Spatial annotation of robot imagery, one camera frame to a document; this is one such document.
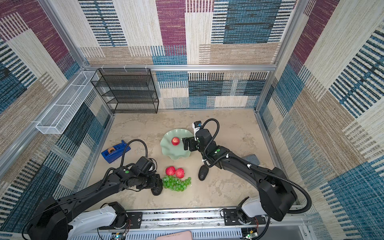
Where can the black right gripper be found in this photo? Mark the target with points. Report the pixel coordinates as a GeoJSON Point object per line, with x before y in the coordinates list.
{"type": "Point", "coordinates": [191, 141]}

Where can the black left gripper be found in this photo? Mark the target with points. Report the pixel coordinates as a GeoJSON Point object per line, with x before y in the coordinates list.
{"type": "Point", "coordinates": [155, 181]}

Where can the red fake apple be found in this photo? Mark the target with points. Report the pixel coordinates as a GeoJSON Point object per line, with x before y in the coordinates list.
{"type": "Point", "coordinates": [170, 171]}
{"type": "Point", "coordinates": [180, 173]}
{"type": "Point", "coordinates": [175, 141]}

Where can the dark fake avocado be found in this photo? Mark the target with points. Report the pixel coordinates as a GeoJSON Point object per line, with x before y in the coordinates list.
{"type": "Point", "coordinates": [203, 172]}
{"type": "Point", "coordinates": [156, 191]}

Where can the green fake grape bunch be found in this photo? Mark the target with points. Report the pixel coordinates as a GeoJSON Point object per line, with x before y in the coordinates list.
{"type": "Point", "coordinates": [175, 184]}

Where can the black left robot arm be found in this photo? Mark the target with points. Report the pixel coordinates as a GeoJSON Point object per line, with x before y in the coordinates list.
{"type": "Point", "coordinates": [54, 219]}

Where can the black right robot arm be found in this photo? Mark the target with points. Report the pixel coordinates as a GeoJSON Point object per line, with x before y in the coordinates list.
{"type": "Point", "coordinates": [278, 195]}

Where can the green scalloped fruit bowl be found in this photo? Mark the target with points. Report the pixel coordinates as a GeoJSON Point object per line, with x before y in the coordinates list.
{"type": "Point", "coordinates": [175, 152]}

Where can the blue tape dispenser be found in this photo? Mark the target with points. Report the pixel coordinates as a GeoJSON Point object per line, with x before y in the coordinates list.
{"type": "Point", "coordinates": [113, 153]}

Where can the grey sponge block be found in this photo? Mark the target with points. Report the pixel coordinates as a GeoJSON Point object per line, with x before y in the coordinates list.
{"type": "Point", "coordinates": [252, 159]}

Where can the black mesh shelf rack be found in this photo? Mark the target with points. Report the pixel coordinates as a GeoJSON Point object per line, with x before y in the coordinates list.
{"type": "Point", "coordinates": [127, 91]}

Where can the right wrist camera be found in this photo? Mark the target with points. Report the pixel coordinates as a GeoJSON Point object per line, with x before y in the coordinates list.
{"type": "Point", "coordinates": [196, 127]}

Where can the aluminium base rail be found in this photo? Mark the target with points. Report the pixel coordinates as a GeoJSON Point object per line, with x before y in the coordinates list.
{"type": "Point", "coordinates": [212, 224]}

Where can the white mesh wall basket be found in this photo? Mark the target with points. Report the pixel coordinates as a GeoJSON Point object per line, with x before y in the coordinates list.
{"type": "Point", "coordinates": [58, 117]}

